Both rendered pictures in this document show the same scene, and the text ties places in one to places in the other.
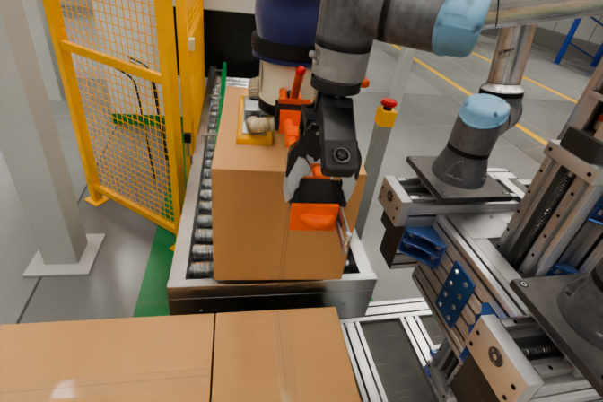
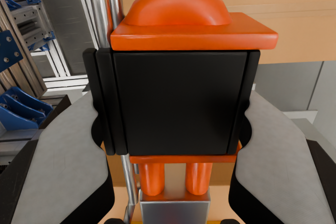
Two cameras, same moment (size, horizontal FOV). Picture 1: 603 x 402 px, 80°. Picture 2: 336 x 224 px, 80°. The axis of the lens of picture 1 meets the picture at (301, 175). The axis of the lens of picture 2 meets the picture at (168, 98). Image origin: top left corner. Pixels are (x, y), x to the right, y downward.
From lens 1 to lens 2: 0.49 m
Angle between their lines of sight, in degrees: 26
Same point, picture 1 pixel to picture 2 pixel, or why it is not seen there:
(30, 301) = (311, 94)
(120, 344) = (284, 42)
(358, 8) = not seen: outside the picture
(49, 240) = (310, 132)
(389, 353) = (80, 50)
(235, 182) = not seen: hidden behind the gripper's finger
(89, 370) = (306, 22)
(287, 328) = not seen: hidden behind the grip
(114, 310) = (262, 88)
